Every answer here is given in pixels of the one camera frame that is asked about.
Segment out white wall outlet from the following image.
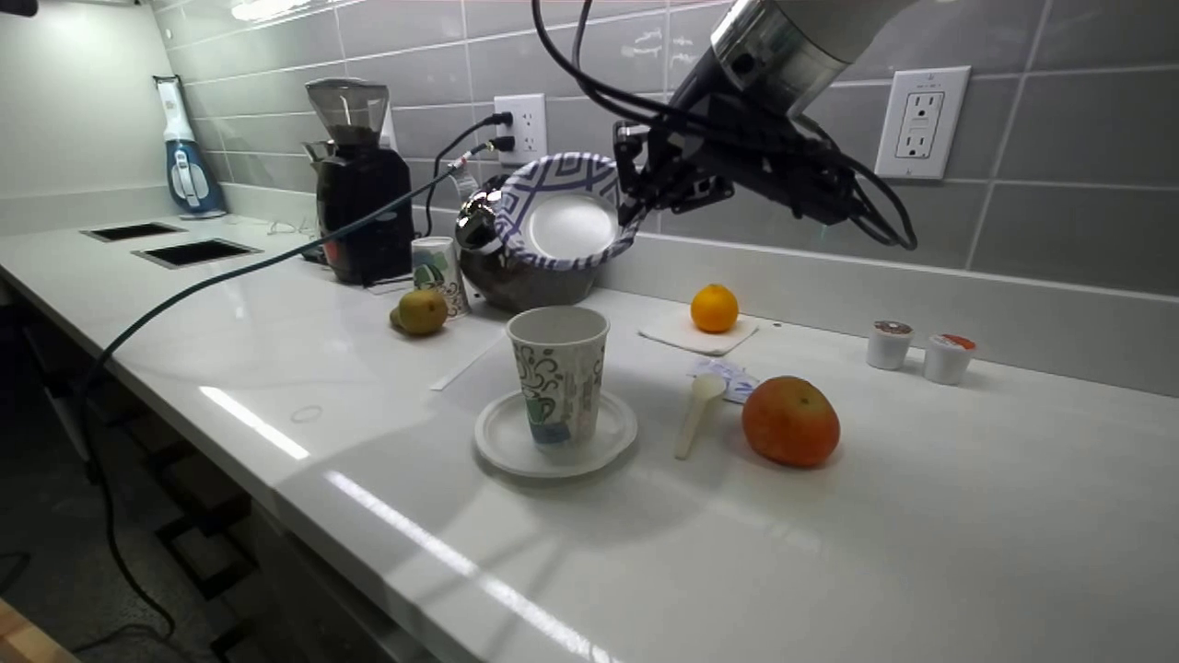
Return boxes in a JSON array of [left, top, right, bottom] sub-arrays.
[[873, 66, 970, 182], [494, 92, 549, 167]]

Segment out cream plastic spoon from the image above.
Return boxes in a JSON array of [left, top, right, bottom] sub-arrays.
[[674, 374, 726, 461]]

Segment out white saucer plate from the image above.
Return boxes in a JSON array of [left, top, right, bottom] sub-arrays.
[[475, 395, 639, 481]]

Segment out green pear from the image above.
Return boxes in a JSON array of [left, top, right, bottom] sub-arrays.
[[392, 288, 451, 340]]

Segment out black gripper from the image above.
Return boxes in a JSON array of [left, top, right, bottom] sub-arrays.
[[615, 118, 863, 225]]

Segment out white creamer pod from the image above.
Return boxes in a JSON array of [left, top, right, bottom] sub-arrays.
[[925, 333, 975, 385], [866, 320, 914, 372]]

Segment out upside-down patterned paper cup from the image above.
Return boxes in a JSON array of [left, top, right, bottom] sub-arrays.
[[409, 237, 463, 308]]

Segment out white napkin under orange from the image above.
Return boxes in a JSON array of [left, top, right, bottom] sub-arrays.
[[639, 308, 759, 358]]

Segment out orange fruit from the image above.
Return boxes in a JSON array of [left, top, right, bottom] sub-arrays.
[[690, 282, 739, 336]]

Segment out black coffee grinder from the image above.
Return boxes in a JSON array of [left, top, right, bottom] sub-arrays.
[[307, 78, 414, 288]]

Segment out patterned paper coffee cup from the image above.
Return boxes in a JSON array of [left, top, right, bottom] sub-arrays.
[[508, 304, 607, 434]]

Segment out blue white patterned paper bowl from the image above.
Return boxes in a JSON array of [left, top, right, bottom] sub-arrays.
[[494, 150, 632, 272]]

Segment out red yellow apple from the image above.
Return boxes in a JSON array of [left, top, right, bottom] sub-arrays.
[[739, 374, 840, 466]]

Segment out black cable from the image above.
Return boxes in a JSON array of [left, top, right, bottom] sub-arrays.
[[70, 108, 521, 642]]

